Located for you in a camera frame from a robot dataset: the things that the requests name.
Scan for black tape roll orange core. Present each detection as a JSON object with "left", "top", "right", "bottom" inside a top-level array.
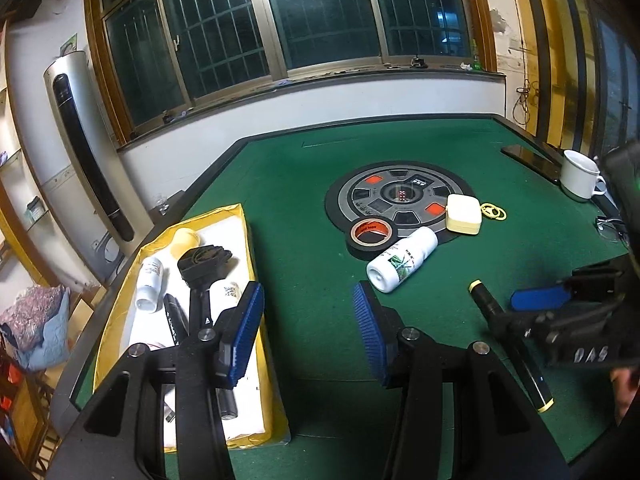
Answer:
[{"left": 345, "top": 217, "right": 399, "bottom": 261}]

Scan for window with metal grille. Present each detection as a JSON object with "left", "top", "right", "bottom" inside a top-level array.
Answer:
[{"left": 82, "top": 0, "right": 498, "bottom": 146}]

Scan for round grey table control panel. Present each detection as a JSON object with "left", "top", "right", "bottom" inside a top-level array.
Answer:
[{"left": 324, "top": 161, "right": 476, "bottom": 246}]

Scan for dark phone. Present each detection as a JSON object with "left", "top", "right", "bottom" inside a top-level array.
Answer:
[{"left": 500, "top": 144, "right": 563, "bottom": 186}]

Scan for cream plastic case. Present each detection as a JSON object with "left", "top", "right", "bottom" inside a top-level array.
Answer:
[{"left": 445, "top": 193, "right": 483, "bottom": 235}]

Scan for wooden rack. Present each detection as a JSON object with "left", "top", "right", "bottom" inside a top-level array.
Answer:
[{"left": 0, "top": 350, "right": 56, "bottom": 466}]

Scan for hanging wall cables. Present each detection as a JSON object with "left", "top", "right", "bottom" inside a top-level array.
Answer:
[{"left": 512, "top": 77, "right": 538, "bottom": 126}]

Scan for white cup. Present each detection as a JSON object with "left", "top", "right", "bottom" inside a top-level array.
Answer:
[{"left": 559, "top": 149, "right": 607, "bottom": 203}]

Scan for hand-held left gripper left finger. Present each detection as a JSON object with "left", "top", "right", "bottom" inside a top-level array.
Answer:
[{"left": 47, "top": 280, "right": 266, "bottom": 480}]

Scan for person's right hand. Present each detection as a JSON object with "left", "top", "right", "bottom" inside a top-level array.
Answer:
[{"left": 610, "top": 366, "right": 640, "bottom": 421}]

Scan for wire frame glasses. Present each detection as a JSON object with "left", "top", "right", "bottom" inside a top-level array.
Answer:
[{"left": 594, "top": 215, "right": 631, "bottom": 246}]

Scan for yellow storage box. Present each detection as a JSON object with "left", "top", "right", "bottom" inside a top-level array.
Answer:
[{"left": 92, "top": 203, "right": 292, "bottom": 453}]

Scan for white bottle leaf label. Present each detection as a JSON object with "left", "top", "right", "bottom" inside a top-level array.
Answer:
[{"left": 366, "top": 226, "right": 439, "bottom": 294}]

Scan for cream yellow bottle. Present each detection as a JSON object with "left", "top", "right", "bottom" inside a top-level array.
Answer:
[{"left": 170, "top": 228, "right": 201, "bottom": 260}]

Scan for black strap bundle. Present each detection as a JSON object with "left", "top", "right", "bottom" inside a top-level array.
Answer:
[{"left": 177, "top": 244, "right": 235, "bottom": 288}]

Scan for pile of patterned cloth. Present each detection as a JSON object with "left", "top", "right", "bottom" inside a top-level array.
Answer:
[{"left": 0, "top": 284, "right": 71, "bottom": 373}]

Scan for plain white bottle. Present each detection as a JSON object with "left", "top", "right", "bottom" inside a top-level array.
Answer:
[{"left": 135, "top": 256, "right": 166, "bottom": 314}]

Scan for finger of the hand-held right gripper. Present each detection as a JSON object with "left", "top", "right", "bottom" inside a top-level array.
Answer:
[
  {"left": 487, "top": 304, "right": 601, "bottom": 357},
  {"left": 510, "top": 262, "right": 626, "bottom": 313}
]

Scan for white tower air conditioner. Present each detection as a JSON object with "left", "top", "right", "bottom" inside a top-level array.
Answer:
[{"left": 42, "top": 49, "right": 151, "bottom": 281}]

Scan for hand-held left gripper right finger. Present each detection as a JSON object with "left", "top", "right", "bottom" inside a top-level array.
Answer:
[{"left": 351, "top": 281, "right": 573, "bottom": 480}]

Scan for small white printed bottle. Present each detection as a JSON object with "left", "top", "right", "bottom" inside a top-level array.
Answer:
[{"left": 210, "top": 280, "right": 247, "bottom": 313}]

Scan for black marker yellow caps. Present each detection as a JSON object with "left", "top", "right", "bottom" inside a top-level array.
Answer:
[{"left": 467, "top": 279, "right": 555, "bottom": 414}]

